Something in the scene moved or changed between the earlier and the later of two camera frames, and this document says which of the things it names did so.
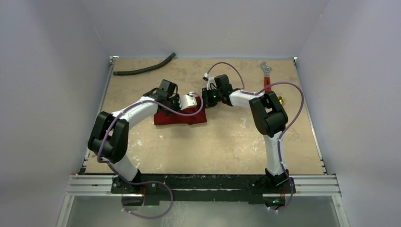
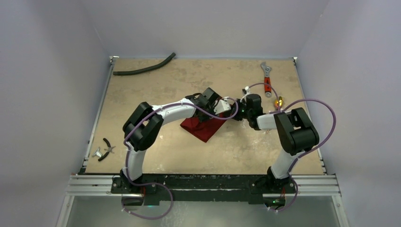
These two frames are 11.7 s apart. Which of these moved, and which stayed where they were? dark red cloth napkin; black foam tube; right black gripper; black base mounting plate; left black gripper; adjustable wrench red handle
Moved: left black gripper; right black gripper; dark red cloth napkin
Stayed: adjustable wrench red handle; black base mounting plate; black foam tube
